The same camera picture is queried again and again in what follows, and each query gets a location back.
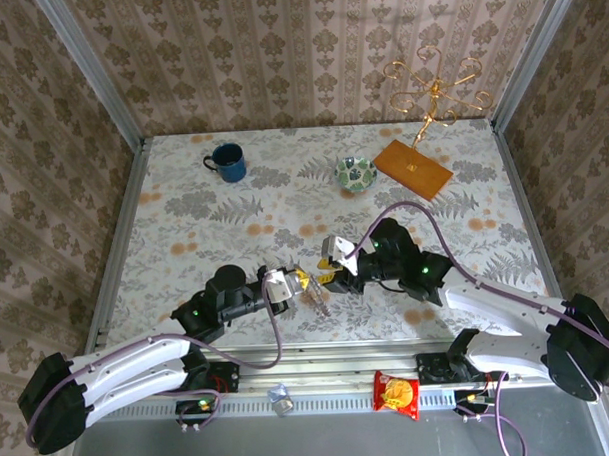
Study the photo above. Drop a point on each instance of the leaf pattern bowl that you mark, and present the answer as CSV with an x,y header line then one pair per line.
x,y
355,173

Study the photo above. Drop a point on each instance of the small circuit board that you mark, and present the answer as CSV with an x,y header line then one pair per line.
x,y
195,407
470,398

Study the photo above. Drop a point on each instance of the small clear plastic item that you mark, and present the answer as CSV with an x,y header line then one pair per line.
x,y
280,401

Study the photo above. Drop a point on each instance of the red snack packet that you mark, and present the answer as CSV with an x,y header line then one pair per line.
x,y
395,392

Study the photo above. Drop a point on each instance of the dark blue mug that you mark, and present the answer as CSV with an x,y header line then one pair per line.
x,y
229,163

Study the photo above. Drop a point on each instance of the grey metal panel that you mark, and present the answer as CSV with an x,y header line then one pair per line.
x,y
317,442

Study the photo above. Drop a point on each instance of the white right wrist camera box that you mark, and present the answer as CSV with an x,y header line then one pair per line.
x,y
339,252

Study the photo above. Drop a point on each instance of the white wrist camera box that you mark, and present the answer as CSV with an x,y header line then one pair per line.
x,y
339,252
277,288

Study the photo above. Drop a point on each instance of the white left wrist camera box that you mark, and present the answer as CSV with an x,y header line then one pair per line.
x,y
277,288

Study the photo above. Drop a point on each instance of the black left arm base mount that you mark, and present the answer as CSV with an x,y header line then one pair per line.
x,y
227,376

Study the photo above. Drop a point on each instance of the aluminium front rail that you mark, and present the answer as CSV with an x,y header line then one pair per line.
x,y
314,370

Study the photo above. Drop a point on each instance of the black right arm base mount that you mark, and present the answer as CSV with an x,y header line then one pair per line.
x,y
432,368

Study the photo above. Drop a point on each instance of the aluminium table side rail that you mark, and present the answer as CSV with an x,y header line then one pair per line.
x,y
521,190
125,209

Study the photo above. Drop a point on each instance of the aluminium frame post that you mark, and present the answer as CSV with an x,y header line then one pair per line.
x,y
95,75
531,55

